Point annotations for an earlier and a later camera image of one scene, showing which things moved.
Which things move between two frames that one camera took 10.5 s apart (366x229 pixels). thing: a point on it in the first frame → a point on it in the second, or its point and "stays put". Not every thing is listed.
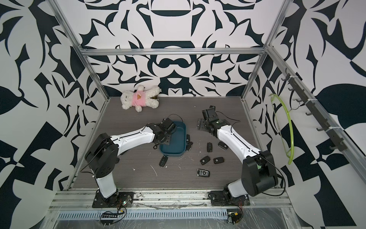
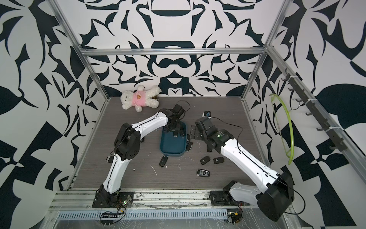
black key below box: [163, 161] stays put
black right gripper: [201, 123] → [196, 135]
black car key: [205, 160] stays put
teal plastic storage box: [177, 147] stays put
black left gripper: [168, 141] → [179, 127]
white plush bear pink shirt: [140, 98] stays put
